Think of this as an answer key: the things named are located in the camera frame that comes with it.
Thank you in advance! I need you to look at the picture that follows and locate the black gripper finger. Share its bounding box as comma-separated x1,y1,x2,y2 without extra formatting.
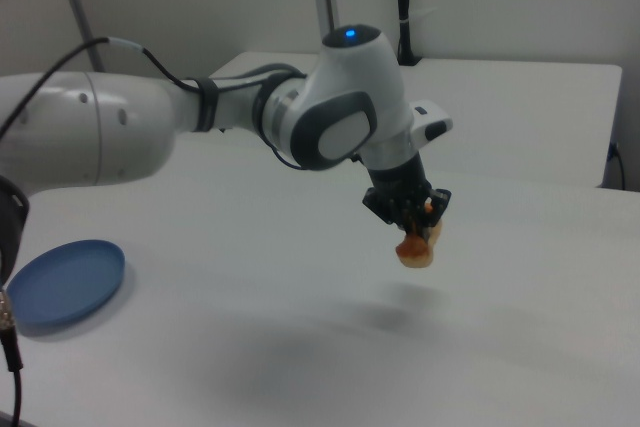
399,199,419,239
420,196,445,229

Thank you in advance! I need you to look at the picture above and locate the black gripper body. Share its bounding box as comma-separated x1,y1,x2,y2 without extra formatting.
362,153,454,228

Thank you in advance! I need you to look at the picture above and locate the orange bread roll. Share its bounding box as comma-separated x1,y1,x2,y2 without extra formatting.
393,220,444,268

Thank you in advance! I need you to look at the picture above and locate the white zip tie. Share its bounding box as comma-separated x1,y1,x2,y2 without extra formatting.
400,6,438,25

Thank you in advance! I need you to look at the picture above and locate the blue round plate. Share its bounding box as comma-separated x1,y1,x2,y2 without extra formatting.
4,239,127,327

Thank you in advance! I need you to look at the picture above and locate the black cable at table side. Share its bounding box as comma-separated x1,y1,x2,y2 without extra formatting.
610,142,627,191

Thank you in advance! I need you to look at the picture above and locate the black cable along robot arm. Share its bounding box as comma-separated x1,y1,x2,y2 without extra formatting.
0,36,307,136

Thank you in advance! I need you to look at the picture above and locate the slanted grey metal partition post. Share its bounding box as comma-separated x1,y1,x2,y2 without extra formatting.
51,0,107,73

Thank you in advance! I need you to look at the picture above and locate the black cable with metal connector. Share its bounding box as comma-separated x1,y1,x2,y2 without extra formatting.
0,286,25,427

